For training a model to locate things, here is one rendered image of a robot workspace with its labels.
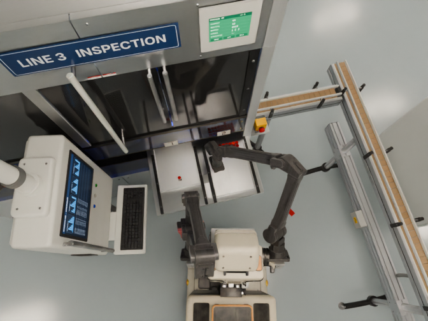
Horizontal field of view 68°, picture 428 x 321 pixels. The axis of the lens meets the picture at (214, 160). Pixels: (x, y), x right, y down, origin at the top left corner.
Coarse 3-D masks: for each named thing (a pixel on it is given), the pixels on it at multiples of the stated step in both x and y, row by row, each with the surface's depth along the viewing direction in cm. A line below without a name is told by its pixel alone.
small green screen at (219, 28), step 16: (256, 0) 102; (208, 16) 104; (224, 16) 105; (240, 16) 107; (256, 16) 109; (208, 32) 111; (224, 32) 113; (240, 32) 115; (256, 32) 117; (208, 48) 119
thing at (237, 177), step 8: (240, 144) 213; (208, 160) 206; (224, 160) 209; (232, 160) 209; (240, 160) 209; (232, 168) 208; (240, 168) 208; (248, 168) 208; (216, 176) 206; (224, 176) 206; (232, 176) 206; (240, 176) 206; (248, 176) 206; (216, 184) 204; (224, 184) 204; (232, 184) 204; (240, 184) 204; (248, 184) 204; (216, 192) 202; (224, 192) 202; (232, 192) 199
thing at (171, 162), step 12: (180, 144) 213; (156, 156) 210; (168, 156) 210; (180, 156) 210; (192, 156) 210; (156, 168) 204; (168, 168) 207; (180, 168) 207; (192, 168) 207; (168, 180) 205; (192, 180) 205
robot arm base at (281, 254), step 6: (270, 246) 160; (276, 246) 156; (282, 246) 157; (270, 252) 159; (276, 252) 157; (282, 252) 157; (270, 258) 158; (276, 258) 157; (282, 258) 158; (288, 258) 159
